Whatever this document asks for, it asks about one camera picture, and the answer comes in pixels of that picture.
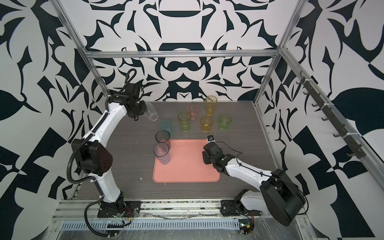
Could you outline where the green glass right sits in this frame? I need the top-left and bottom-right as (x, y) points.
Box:
(219, 114), (232, 131)

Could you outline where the green glass left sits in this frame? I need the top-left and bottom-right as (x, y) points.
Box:
(178, 111), (191, 133)

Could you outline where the pink glass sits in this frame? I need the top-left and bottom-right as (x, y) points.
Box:
(187, 104), (199, 120)

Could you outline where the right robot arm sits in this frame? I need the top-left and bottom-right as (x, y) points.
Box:
(203, 141), (307, 227)

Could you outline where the clear glass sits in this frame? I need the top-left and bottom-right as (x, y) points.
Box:
(143, 103), (159, 122)

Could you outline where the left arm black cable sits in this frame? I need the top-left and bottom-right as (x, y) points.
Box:
(83, 197), (133, 238)

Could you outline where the short amber glass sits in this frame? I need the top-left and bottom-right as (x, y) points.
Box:
(200, 116), (213, 133)

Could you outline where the dark smoky glass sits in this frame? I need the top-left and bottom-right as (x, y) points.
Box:
(155, 130), (171, 149)

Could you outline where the blue glass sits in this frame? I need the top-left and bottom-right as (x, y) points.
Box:
(153, 143), (171, 165)

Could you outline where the teal glass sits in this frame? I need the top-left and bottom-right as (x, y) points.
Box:
(159, 119), (173, 135)

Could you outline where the black hook rail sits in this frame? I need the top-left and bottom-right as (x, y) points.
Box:
(297, 71), (367, 159)

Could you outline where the green glass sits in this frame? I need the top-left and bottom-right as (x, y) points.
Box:
(178, 111), (191, 133)
(219, 114), (232, 131)

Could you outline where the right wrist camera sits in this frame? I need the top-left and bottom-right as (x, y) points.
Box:
(207, 135), (216, 143)

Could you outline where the pink tray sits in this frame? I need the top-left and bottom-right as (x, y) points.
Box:
(153, 140), (220, 183)

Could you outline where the tall amber glass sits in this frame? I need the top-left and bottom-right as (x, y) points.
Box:
(205, 96), (218, 116)

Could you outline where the small circuit board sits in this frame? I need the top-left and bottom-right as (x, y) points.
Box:
(239, 219), (255, 235)

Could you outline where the white cable duct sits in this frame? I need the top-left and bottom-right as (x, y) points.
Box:
(59, 218), (241, 231)

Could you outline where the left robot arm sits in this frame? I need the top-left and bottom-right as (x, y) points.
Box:
(66, 83), (148, 217)

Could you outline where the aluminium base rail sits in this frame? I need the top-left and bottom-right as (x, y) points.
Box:
(53, 199), (222, 220)

